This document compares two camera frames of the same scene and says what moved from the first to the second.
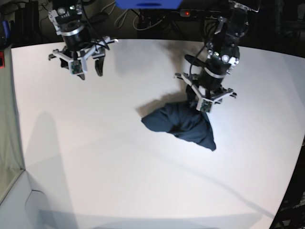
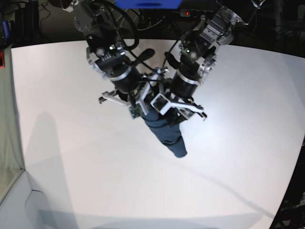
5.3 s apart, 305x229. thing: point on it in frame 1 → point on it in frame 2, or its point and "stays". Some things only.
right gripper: [205, 91] → [178, 98]
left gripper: [78, 47] → [130, 90]
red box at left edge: [2, 59] stays
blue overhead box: [148, 4] stays
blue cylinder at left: [6, 28] stays
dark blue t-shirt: [184, 120] → [167, 130]
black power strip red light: [199, 13] stays
